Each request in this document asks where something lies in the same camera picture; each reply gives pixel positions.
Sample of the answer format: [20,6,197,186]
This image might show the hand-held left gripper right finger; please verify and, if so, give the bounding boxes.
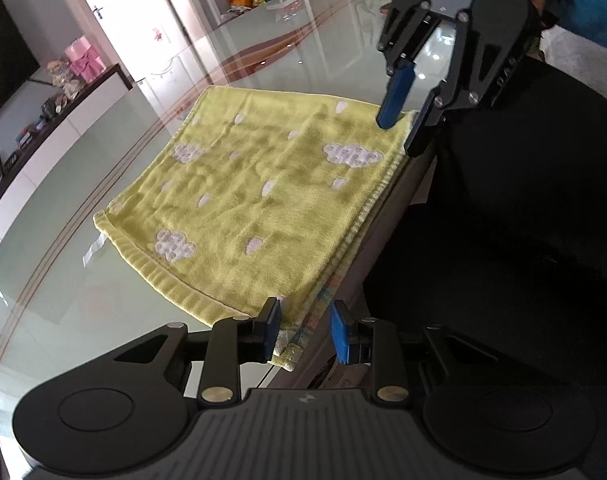
[330,300,500,407]

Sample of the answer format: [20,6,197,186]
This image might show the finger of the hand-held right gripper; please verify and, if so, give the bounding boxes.
[404,9,510,157]
[376,0,442,130]

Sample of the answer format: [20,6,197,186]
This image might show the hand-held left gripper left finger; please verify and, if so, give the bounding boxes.
[114,297,284,409]

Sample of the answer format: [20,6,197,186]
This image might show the yellow-green cloud print towel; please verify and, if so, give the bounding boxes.
[82,85,418,373]

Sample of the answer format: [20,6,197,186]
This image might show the grey cushion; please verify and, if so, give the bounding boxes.
[539,24,607,107]

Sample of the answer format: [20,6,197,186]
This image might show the person's dark clothing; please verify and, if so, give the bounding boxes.
[362,52,607,461]

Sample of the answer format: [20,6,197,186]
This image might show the white door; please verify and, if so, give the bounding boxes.
[70,0,190,83]

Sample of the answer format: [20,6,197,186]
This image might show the white television cabinet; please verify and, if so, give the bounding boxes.
[0,63,134,226]

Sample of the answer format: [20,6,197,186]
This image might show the pink gift box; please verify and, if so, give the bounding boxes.
[64,37,105,82]

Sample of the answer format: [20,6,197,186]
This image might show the small figurines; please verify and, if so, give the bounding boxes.
[46,59,80,100]

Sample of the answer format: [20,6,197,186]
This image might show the black television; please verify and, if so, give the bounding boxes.
[0,0,40,120]

